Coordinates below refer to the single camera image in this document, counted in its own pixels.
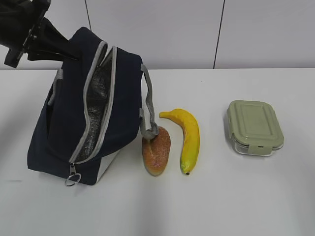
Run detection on brown bread loaf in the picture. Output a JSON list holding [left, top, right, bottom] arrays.
[[142, 126, 171, 176]]

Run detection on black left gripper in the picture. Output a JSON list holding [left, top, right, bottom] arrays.
[[3, 0, 81, 67]]

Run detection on green lid glass container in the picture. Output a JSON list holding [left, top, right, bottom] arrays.
[[226, 100, 284, 156]]

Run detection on yellow banana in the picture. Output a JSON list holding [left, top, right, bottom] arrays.
[[159, 109, 200, 175]]

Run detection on navy insulated lunch bag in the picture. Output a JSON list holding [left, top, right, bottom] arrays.
[[27, 27, 159, 187]]

